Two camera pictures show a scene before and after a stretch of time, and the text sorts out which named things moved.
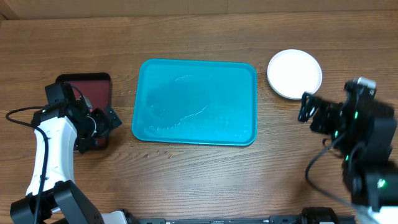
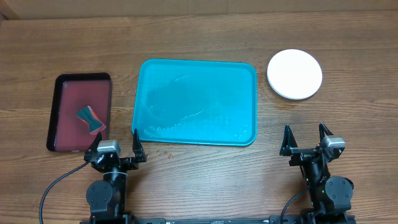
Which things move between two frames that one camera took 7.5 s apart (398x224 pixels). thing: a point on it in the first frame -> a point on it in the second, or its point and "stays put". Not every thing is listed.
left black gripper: x=105 y=125 -> x=132 y=163
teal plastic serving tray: x=201 y=102 stays put
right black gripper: x=317 y=107 -> x=299 y=154
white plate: x=291 y=73 stays put
